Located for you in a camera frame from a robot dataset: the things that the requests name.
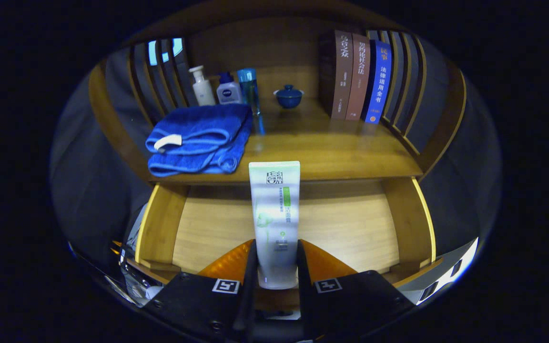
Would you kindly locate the teal blue bottle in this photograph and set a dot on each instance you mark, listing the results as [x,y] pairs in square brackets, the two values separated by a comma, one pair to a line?
[249,90]

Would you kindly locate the white green cosmetic tube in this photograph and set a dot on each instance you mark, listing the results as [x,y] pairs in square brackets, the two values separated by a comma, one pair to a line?
[274,214]

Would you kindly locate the wooden drawer with black knob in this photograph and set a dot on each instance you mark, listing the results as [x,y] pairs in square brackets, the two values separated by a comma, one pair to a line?
[341,224]

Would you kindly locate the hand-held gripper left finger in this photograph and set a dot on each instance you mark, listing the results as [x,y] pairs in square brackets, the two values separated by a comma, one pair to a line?
[208,305]

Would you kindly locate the white lotion bottle blue cap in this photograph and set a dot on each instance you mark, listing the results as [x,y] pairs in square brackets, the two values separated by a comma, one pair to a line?
[229,92]

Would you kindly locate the folded blue towel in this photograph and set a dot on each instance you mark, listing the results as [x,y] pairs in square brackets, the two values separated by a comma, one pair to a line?
[198,128]

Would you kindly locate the wooden countertop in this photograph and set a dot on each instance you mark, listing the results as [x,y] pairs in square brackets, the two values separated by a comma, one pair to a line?
[331,147]

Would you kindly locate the dark brown book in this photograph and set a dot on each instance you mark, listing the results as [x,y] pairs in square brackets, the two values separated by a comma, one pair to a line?
[342,76]

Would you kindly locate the blue book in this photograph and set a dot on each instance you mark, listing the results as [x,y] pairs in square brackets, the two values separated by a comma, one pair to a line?
[378,81]

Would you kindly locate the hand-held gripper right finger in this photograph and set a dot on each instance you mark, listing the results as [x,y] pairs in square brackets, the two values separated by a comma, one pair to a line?
[350,305]

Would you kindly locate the white pump bottle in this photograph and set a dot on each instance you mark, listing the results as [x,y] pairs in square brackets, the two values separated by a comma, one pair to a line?
[202,89]

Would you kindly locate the light brown book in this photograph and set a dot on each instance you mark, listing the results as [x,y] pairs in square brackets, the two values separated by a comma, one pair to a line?
[360,78]

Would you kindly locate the blue lidded teacup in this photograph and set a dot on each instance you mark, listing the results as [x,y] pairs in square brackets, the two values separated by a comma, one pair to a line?
[289,98]

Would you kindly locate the wooden cabinet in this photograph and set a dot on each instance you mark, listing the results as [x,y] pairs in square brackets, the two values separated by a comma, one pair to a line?
[274,47]

